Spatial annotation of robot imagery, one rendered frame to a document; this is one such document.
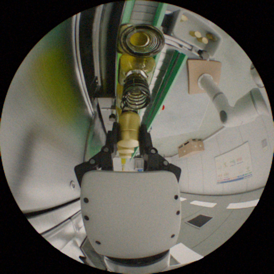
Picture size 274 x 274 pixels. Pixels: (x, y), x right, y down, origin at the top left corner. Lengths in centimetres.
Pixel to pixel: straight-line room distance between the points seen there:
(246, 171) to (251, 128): 136
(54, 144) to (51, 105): 6
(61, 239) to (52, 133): 20
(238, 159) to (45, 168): 384
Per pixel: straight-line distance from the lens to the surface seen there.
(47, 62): 16
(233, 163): 382
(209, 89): 52
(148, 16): 34
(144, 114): 52
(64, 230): 23
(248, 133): 365
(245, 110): 37
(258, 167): 371
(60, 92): 18
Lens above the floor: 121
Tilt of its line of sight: 24 degrees down
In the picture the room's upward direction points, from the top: 179 degrees clockwise
